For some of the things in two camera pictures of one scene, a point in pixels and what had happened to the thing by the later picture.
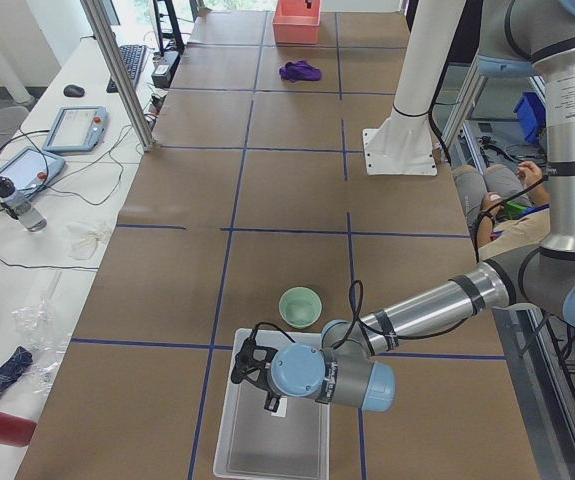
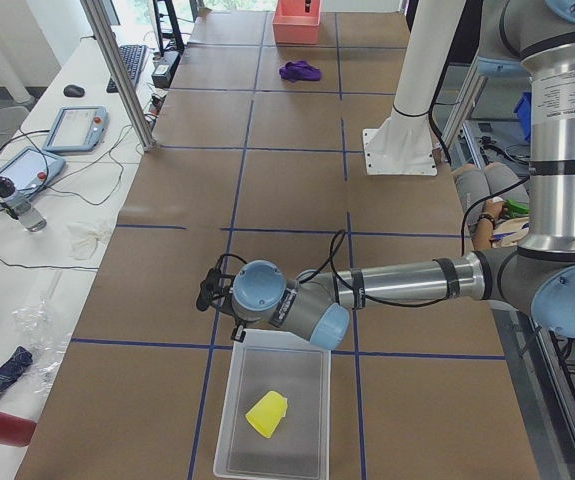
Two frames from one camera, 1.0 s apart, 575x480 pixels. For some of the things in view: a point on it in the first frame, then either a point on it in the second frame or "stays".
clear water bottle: [16, 205] stays
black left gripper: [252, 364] → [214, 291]
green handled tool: [515, 211] stays
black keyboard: [133, 56] stays
